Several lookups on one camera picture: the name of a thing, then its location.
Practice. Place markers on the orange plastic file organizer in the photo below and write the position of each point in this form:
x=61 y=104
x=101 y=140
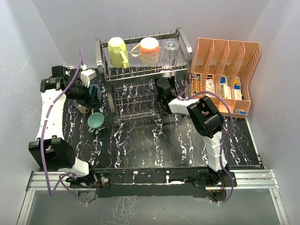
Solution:
x=224 y=61

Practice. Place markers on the cream and brown cup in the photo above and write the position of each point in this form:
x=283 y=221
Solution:
x=82 y=109

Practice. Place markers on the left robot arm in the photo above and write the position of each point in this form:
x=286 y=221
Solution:
x=49 y=149

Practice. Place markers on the clear glass cup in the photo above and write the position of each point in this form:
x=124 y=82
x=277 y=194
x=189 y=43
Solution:
x=170 y=52

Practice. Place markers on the blue white box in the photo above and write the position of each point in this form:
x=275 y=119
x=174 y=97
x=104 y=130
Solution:
x=237 y=89

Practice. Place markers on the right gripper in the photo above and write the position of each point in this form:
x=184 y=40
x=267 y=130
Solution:
x=168 y=82

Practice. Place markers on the white green box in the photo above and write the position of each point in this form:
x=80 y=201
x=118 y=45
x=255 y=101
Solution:
x=225 y=91

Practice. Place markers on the blue plastic cup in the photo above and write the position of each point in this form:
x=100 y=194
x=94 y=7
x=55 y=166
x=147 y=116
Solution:
x=98 y=92

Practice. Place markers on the aluminium frame rail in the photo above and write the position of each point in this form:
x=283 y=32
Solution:
x=254 y=201

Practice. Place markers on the yellow-green faceted mug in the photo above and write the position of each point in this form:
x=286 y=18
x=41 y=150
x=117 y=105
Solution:
x=118 y=53

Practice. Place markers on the metal two-tier dish rack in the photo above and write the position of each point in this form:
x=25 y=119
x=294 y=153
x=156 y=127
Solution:
x=131 y=92

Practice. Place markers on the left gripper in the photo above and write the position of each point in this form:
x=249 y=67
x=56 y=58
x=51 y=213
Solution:
x=93 y=102

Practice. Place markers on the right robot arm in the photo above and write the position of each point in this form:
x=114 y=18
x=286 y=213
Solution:
x=208 y=122

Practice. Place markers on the yellow patterned box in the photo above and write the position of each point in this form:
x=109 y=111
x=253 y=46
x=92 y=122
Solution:
x=196 y=84

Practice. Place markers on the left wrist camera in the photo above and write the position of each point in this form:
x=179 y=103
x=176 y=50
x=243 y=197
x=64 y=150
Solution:
x=86 y=75

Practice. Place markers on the white red box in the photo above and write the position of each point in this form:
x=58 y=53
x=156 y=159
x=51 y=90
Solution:
x=209 y=86

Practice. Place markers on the blue small item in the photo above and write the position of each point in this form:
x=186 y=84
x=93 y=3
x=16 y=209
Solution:
x=239 y=111

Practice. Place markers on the pink and cream mug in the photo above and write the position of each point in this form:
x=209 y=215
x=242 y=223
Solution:
x=147 y=50

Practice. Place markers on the green ceramic cup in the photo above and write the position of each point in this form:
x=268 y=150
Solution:
x=95 y=121

